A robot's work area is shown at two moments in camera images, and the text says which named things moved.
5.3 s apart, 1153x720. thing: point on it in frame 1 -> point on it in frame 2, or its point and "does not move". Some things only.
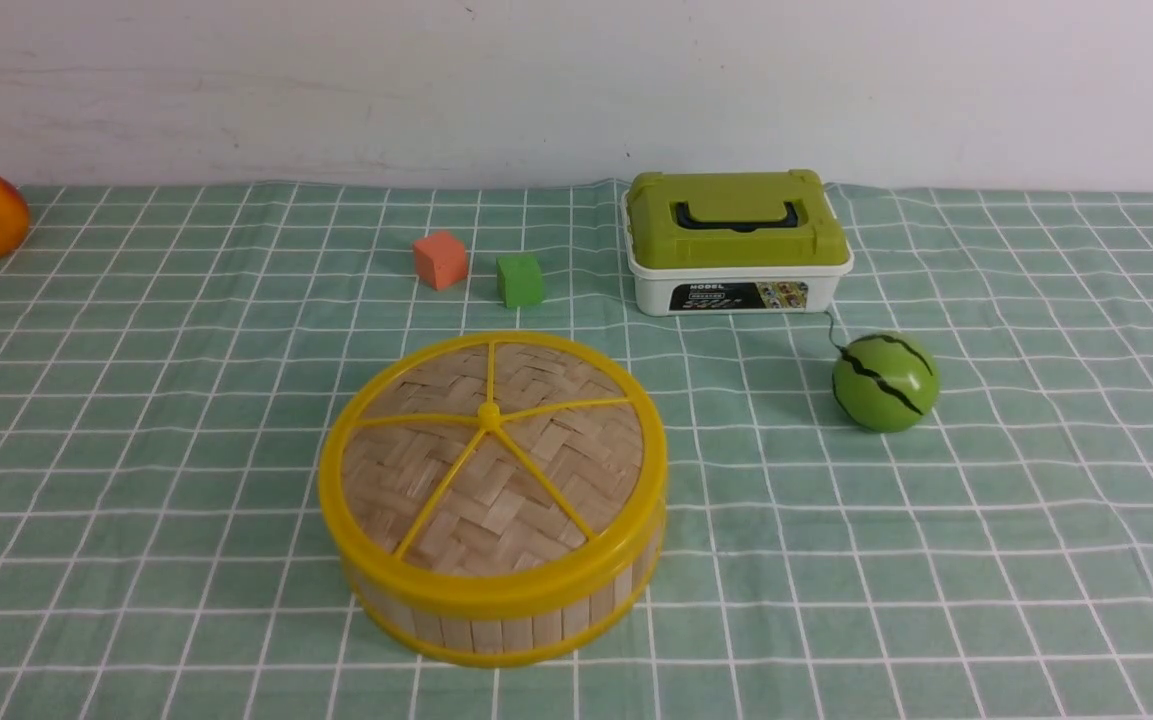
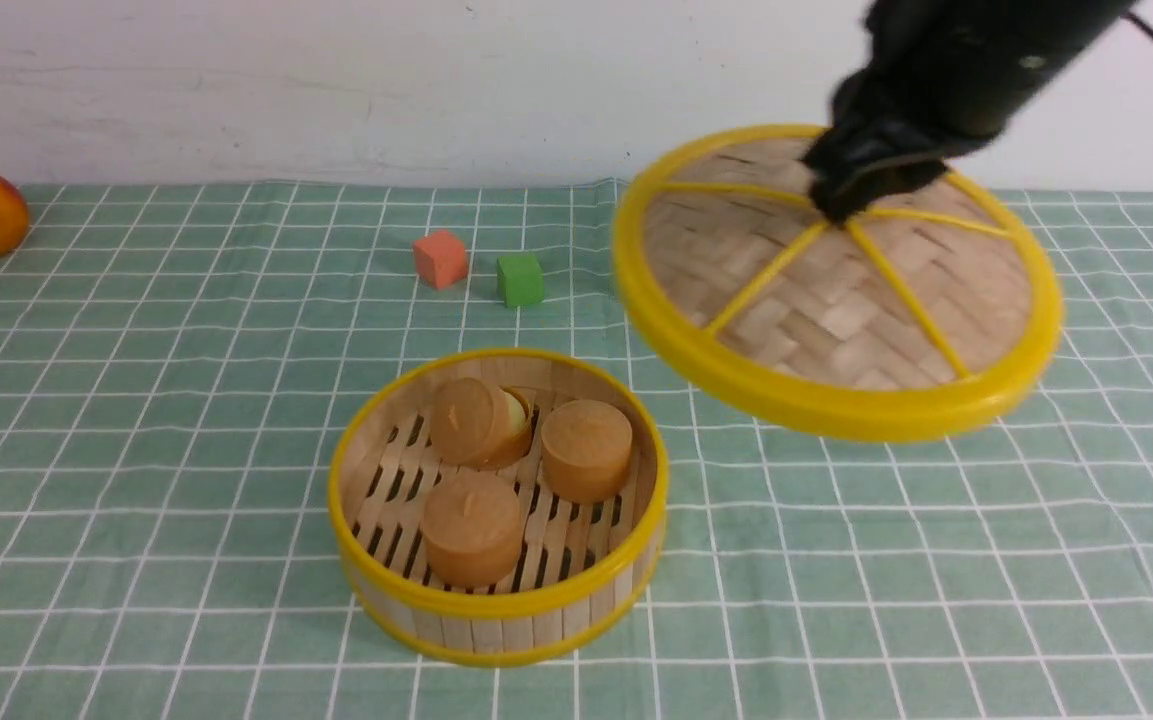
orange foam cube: [440, 259] does not move
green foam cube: [519, 280] does not move
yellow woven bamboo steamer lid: [493, 471] -> [929, 315]
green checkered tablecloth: [130, 520] does not move
